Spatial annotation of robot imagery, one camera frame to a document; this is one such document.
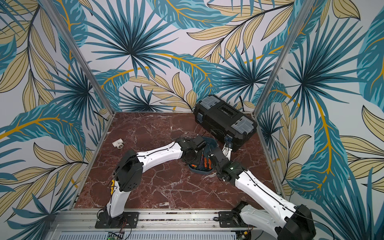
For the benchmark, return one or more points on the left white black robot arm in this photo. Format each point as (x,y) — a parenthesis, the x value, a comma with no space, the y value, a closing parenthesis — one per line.
(129,171)

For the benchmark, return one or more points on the aluminium front rail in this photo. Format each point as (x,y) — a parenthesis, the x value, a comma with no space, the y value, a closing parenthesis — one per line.
(84,220)

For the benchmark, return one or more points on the white pipe tee fitting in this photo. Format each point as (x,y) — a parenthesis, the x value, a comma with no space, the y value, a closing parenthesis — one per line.
(119,144)

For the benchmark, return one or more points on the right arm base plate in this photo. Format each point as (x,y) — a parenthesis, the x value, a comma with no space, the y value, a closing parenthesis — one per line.
(229,219)

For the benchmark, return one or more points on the yellow handled pliers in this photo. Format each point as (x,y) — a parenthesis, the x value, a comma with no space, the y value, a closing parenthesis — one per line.
(112,186)

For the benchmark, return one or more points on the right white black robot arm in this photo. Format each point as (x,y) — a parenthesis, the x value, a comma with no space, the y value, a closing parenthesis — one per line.
(283,220)

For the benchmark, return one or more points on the black plastic toolbox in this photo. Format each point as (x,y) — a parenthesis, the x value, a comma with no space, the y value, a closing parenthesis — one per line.
(227,124)

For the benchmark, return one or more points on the teal plastic storage box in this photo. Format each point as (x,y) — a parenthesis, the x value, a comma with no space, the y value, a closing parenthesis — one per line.
(210,145)

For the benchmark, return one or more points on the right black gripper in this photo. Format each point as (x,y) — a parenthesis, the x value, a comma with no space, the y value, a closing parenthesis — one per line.
(215,151)

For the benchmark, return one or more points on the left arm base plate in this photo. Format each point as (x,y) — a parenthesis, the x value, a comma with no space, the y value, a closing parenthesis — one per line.
(126,219)

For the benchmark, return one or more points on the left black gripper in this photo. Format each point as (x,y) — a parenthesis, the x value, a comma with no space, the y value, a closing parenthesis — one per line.
(197,161)

